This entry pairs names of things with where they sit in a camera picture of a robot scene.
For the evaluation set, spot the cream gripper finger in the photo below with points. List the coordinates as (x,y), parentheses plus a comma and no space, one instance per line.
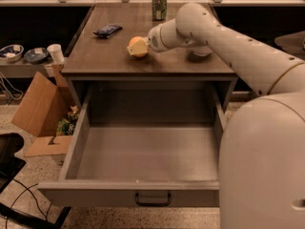
(138,48)

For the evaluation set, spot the black chair left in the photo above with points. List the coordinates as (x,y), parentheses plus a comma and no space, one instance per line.
(10,165)

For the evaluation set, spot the white ceramic bowl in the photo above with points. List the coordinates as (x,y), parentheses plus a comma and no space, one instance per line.
(202,51)

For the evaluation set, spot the grey low shelf left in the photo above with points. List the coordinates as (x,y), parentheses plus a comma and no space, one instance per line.
(24,69)

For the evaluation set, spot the open grey top drawer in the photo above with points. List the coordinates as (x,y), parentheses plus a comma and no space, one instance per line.
(148,142)

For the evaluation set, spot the dark blue bowl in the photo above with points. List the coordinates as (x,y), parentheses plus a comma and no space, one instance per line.
(36,56)

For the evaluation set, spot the grey cabinet with counter top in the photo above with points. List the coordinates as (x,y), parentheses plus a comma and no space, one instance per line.
(94,58)

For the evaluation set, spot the white paper cup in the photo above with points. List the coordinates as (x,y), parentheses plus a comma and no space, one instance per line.
(56,53)

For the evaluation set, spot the black drawer handle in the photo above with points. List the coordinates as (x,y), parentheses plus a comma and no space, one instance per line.
(153,200)

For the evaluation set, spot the blue patterned bowl left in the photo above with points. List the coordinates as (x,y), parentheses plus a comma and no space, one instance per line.
(11,53)

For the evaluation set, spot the orange fruit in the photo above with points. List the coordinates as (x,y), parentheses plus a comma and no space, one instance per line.
(136,40)

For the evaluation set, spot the green snack bags in box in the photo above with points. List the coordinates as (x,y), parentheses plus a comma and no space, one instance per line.
(67,124)

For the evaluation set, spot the green soda can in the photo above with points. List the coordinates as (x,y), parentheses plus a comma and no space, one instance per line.
(159,10)

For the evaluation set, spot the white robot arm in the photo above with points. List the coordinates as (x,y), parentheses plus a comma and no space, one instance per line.
(262,151)

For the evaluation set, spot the brown cardboard box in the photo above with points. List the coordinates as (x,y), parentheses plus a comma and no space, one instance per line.
(42,108)

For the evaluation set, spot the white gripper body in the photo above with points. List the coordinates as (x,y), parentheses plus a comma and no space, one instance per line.
(154,41)

